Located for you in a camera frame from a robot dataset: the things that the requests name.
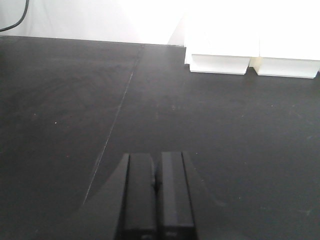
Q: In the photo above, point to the white storage bin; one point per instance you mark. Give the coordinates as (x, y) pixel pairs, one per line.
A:
(288, 50)
(220, 43)

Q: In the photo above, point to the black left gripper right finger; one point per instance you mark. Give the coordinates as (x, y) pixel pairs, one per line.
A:
(174, 210)

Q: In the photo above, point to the left white storage bin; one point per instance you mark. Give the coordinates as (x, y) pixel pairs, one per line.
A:
(220, 43)

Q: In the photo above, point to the middle white storage bin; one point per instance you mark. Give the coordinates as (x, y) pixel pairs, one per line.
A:
(288, 50)

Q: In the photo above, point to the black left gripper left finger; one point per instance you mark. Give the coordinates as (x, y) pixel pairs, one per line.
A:
(138, 218)

